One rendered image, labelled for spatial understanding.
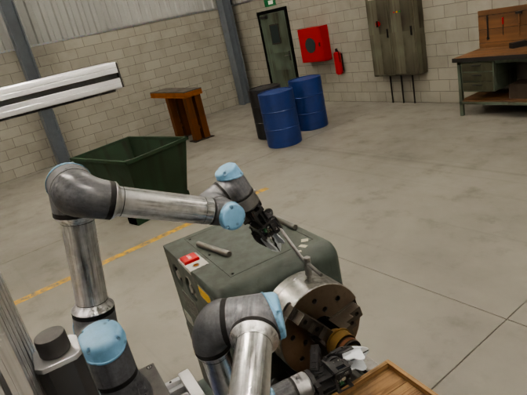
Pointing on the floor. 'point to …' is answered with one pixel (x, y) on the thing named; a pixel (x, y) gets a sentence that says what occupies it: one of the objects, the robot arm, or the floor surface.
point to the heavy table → (186, 111)
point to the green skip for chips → (140, 164)
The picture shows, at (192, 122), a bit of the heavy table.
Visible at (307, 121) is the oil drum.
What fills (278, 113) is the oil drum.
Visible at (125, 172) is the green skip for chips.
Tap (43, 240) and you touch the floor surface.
